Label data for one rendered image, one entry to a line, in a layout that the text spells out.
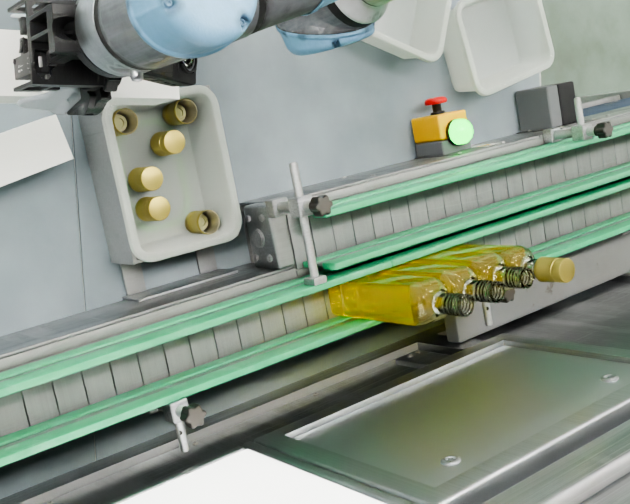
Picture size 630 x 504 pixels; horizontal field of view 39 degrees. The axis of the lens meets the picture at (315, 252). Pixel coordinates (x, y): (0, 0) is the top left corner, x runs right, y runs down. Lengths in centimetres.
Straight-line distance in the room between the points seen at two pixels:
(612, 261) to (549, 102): 33
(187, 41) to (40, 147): 63
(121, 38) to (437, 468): 58
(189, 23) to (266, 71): 86
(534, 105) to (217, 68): 66
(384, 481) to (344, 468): 7
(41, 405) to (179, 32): 66
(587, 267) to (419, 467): 83
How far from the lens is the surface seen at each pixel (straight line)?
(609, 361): 127
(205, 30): 60
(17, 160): 120
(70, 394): 116
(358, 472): 101
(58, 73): 78
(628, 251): 185
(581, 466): 98
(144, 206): 127
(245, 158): 141
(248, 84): 142
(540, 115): 177
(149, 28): 61
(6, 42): 90
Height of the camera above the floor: 196
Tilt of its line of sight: 55 degrees down
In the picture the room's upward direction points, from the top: 92 degrees clockwise
